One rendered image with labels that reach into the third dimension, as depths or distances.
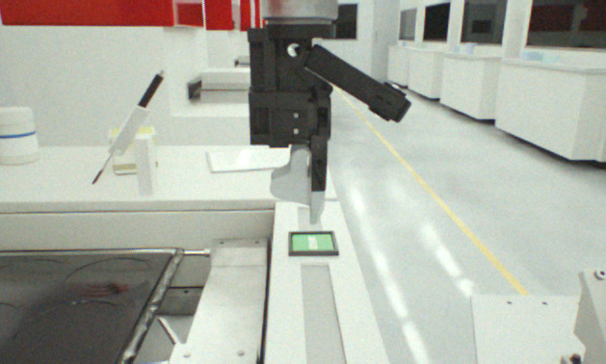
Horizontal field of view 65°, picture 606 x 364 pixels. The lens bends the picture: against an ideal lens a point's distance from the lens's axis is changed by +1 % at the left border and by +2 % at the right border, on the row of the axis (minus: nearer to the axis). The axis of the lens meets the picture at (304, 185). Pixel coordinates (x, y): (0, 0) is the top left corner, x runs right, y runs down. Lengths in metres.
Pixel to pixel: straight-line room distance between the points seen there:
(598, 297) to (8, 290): 0.67
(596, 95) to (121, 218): 4.57
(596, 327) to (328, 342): 0.30
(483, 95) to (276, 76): 6.45
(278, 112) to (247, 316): 0.24
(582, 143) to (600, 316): 4.44
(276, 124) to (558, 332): 0.46
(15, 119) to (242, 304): 0.57
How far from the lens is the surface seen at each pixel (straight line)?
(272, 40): 0.47
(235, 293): 0.61
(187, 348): 0.48
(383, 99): 0.47
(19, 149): 0.99
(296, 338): 0.39
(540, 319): 0.74
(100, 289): 0.63
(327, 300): 0.45
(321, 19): 0.47
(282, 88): 0.48
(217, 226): 0.70
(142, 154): 0.71
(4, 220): 0.80
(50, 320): 0.59
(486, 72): 6.85
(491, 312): 0.73
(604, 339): 0.58
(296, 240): 0.54
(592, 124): 5.00
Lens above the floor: 1.19
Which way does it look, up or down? 18 degrees down
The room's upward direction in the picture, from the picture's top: straight up
